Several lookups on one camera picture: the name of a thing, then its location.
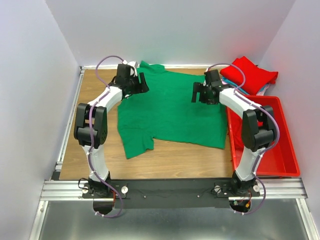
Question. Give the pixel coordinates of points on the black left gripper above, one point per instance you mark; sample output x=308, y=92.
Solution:
x=140, y=87

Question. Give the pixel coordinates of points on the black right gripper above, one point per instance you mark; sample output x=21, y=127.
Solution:
x=199, y=87

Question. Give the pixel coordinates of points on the green t shirt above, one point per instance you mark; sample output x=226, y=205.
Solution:
x=166, y=112

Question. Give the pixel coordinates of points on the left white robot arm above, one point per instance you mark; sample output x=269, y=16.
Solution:
x=91, y=127

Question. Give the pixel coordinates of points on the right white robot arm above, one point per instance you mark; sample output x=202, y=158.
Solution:
x=259, y=129

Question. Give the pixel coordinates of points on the blue folded t shirt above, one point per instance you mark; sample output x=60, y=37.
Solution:
x=234, y=85

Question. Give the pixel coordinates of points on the red folded t shirt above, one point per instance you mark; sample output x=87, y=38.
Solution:
x=255, y=77

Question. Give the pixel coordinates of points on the pink folded t shirt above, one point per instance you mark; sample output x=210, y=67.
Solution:
x=262, y=91

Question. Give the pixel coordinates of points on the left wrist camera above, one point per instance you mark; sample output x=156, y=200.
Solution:
x=133, y=68

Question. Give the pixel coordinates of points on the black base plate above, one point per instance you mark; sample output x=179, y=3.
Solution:
x=124, y=194

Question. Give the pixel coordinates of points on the aluminium frame rail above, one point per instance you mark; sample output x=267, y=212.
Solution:
x=284, y=188

